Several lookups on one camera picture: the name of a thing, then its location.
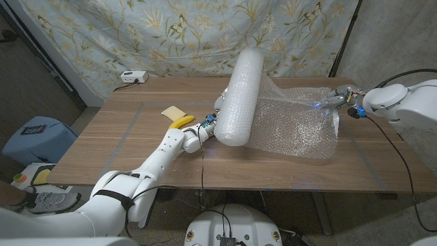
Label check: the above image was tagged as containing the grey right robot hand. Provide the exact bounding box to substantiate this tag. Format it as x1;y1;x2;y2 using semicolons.
315;84;367;111

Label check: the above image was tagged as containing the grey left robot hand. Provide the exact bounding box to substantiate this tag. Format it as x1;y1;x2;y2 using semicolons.
201;87;229;137

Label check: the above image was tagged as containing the clear bubble wrap roll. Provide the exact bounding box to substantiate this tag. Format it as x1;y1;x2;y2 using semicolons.
214;47;341;160

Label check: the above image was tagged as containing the yellow toy banana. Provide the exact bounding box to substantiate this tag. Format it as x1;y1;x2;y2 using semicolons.
168;115;195;130

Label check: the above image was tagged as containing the pale yellow sponge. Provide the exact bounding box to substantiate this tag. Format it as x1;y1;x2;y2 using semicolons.
160;105;187;122

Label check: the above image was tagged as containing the black backdrop stand pole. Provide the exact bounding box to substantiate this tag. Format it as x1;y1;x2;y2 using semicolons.
328;0;363;78

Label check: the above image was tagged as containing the floral printed backdrop cloth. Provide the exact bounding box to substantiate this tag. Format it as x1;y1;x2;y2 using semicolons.
20;0;359;100

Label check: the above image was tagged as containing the white power box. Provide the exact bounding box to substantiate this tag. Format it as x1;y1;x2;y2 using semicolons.
119;70;150;84

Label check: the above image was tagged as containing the grey table leg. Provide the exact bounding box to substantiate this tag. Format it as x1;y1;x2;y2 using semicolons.
312;191;334;236

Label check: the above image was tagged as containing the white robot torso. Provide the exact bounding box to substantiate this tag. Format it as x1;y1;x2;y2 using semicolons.
184;204;283;246

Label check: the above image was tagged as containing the white table leg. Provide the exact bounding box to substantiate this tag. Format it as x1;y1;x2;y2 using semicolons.
138;191;157;229

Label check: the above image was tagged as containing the blue plastic bin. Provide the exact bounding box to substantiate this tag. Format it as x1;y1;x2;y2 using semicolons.
1;115;79;167

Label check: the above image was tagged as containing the black patterned card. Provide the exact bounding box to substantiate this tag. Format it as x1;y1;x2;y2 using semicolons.
20;124;48;136

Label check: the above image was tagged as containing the grey sneaker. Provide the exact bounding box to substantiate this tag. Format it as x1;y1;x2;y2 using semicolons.
25;191;82;215

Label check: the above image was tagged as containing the white box with yellow button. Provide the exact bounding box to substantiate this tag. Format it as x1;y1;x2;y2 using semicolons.
12;163;57;189

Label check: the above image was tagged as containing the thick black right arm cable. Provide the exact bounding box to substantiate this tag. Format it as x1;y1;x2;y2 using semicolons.
373;68;437;90

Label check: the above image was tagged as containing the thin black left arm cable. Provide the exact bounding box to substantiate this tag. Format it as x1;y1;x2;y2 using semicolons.
124;131;208;240

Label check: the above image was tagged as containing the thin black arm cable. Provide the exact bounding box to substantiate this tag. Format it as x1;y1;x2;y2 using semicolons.
365;115;437;233
124;131;208;240

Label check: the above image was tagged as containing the black power box cable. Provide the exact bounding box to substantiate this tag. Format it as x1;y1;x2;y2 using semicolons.
113;79;139;92

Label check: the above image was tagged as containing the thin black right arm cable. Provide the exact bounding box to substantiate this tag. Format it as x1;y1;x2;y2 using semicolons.
365;115;437;233

